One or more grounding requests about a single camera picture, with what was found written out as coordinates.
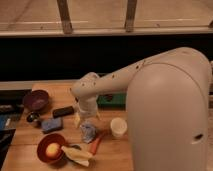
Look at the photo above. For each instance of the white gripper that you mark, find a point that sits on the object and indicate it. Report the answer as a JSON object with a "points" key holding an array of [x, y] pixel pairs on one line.
{"points": [[87, 107]]}

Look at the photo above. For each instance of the orange carrot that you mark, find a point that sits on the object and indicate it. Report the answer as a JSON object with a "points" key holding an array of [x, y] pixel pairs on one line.
{"points": [[96, 142]]}

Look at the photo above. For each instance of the yellow banana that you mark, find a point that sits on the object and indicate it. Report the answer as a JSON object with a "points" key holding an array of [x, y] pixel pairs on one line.
{"points": [[79, 156]]}

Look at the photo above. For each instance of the small metal cup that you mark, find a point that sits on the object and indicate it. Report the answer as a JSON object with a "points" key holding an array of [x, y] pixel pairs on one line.
{"points": [[33, 117]]}

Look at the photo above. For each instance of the black rectangular block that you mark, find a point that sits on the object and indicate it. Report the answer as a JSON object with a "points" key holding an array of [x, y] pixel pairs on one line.
{"points": [[60, 112]]}

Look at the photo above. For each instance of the blue sponge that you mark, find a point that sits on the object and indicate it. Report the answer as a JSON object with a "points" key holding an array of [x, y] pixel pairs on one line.
{"points": [[52, 124]]}

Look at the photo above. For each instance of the green plastic tray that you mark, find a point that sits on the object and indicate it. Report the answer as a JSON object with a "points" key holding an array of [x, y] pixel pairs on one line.
{"points": [[112, 100]]}

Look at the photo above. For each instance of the red bowl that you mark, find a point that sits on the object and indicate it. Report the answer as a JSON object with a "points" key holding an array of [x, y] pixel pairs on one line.
{"points": [[51, 138]]}

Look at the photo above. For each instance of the purple bowl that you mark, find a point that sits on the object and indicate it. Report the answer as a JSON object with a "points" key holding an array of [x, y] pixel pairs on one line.
{"points": [[36, 100]]}

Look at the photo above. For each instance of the yellow ball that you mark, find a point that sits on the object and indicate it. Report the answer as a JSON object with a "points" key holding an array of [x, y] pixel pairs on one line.
{"points": [[53, 150]]}

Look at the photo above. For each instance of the white plastic cup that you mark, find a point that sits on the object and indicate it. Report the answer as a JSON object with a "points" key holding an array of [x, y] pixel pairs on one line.
{"points": [[118, 127]]}

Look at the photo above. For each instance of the grey towel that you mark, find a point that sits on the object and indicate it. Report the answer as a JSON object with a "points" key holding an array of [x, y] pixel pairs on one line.
{"points": [[89, 132]]}

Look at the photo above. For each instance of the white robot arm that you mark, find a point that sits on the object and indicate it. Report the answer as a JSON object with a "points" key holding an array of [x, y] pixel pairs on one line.
{"points": [[167, 108]]}

